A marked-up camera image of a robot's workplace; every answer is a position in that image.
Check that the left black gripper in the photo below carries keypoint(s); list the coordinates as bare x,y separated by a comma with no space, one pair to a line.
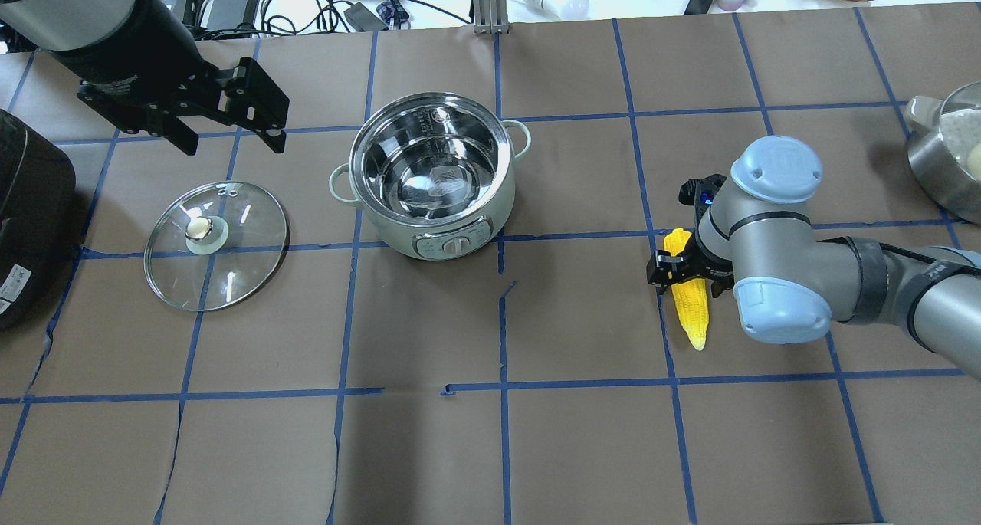
136,71

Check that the steel pot at right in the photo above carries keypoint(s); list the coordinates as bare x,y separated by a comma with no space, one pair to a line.
943,149

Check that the black rice cooker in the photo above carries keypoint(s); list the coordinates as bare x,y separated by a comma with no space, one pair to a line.
38,183

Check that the aluminium profile post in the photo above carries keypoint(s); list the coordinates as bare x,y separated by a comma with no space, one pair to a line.
490,16

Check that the white light bulb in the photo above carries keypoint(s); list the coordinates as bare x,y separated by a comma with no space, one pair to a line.
561,9

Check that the small black box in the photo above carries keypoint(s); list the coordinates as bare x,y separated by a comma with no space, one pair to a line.
362,19

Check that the glass pot lid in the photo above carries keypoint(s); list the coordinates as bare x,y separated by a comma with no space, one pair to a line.
215,246

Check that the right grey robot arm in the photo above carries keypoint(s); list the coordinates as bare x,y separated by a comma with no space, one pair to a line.
755,238

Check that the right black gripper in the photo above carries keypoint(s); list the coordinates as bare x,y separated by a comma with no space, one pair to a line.
706,270

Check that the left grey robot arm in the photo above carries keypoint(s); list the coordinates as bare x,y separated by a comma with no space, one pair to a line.
72,29

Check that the yellow corn cob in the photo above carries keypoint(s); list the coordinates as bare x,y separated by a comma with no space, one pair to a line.
691,298

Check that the black power adapter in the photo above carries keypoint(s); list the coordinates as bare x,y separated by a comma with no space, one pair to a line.
226,19

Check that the pale green electric pot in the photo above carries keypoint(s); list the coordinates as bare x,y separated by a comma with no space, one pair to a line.
435,174

